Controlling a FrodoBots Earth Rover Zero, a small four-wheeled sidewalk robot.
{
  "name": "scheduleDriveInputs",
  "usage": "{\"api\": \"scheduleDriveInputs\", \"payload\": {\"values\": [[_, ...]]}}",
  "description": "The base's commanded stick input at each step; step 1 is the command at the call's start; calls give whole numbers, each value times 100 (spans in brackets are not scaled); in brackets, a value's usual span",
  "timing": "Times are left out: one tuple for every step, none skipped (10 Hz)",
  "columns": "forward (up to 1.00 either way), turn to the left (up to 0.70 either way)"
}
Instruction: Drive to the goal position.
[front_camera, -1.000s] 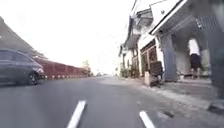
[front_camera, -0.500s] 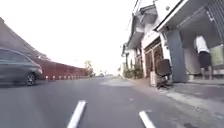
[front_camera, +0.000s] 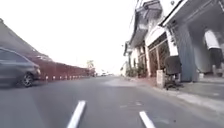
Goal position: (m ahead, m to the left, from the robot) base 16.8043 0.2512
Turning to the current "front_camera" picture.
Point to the row of buildings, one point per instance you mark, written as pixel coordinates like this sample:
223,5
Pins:
150,36

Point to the robot's own part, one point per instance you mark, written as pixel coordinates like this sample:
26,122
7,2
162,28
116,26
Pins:
76,115
146,119

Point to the long red wall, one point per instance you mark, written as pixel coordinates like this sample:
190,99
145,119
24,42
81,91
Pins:
63,70

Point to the building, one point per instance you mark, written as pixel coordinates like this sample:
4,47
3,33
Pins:
13,38

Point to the row of pale bollards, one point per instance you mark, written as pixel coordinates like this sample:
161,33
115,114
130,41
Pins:
66,77

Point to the person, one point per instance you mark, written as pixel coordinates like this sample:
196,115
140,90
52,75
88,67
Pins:
213,50

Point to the grey car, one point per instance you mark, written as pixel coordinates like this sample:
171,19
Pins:
16,70

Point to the grey asphalt road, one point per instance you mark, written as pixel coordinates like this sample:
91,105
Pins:
106,100

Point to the grey concrete pavement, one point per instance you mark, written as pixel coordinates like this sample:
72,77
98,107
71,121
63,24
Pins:
200,96

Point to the tree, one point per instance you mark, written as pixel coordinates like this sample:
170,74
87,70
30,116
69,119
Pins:
90,64

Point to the black chair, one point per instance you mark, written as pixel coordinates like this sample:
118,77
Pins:
172,68

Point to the pale concrete block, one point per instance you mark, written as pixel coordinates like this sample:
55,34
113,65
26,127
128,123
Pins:
160,79

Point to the bushes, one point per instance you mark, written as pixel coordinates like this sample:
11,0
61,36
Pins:
136,70

